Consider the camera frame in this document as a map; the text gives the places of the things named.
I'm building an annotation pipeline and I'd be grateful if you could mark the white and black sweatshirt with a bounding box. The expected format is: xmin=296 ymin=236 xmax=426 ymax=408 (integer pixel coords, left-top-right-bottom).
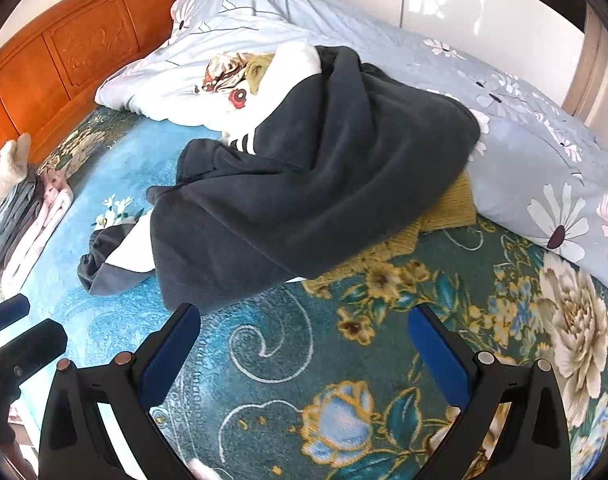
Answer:
xmin=78 ymin=42 xmax=321 ymax=297

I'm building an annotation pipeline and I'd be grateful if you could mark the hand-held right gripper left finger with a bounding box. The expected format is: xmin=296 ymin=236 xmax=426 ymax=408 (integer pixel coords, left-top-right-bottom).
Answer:
xmin=38 ymin=302 xmax=202 ymax=480

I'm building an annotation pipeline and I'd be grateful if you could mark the folded grey garment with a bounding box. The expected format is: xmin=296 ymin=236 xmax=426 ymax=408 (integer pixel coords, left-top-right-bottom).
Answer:
xmin=0 ymin=167 xmax=40 ymax=275

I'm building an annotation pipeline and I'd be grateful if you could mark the folded pink garment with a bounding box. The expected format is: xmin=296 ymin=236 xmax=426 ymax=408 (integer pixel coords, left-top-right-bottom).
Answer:
xmin=0 ymin=170 xmax=75 ymax=282

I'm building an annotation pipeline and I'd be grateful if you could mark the folded white fluffy garment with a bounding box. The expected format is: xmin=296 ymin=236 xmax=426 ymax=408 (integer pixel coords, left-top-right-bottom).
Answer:
xmin=0 ymin=132 xmax=32 ymax=221

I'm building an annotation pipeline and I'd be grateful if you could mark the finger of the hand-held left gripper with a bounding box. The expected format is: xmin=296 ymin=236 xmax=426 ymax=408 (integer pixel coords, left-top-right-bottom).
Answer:
xmin=0 ymin=318 xmax=68 ymax=397
xmin=0 ymin=294 xmax=31 ymax=337

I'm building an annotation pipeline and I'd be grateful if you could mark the cartoon printed garment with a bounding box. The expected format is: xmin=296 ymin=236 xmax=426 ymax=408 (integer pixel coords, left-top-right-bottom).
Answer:
xmin=194 ymin=51 xmax=277 ymax=111

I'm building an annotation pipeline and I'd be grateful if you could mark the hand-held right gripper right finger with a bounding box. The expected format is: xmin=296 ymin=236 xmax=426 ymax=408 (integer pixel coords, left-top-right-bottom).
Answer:
xmin=406 ymin=304 xmax=572 ymax=480

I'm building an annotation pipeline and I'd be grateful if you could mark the olive knit sweater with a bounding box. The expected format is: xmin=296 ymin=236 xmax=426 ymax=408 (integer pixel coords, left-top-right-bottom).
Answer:
xmin=302 ymin=170 xmax=478 ymax=297

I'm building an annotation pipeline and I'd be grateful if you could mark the dark grey fleece garment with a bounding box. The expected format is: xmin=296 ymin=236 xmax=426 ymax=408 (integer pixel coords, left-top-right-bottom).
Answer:
xmin=148 ymin=45 xmax=482 ymax=313

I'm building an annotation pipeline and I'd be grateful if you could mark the white wardrobe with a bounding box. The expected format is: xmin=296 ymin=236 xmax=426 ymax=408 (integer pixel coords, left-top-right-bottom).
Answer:
xmin=239 ymin=0 xmax=601 ymax=77

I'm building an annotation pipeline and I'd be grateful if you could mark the beige door frame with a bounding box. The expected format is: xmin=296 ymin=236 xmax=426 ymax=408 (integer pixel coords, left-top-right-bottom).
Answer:
xmin=561 ymin=5 xmax=608 ymax=128

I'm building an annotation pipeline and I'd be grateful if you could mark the wooden bed headboard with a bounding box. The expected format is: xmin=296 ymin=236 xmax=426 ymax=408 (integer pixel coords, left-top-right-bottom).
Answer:
xmin=0 ymin=0 xmax=229 ymax=181

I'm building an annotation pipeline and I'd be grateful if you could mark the light blue floral duvet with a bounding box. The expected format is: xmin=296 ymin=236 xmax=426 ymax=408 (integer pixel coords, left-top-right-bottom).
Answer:
xmin=94 ymin=0 xmax=608 ymax=301

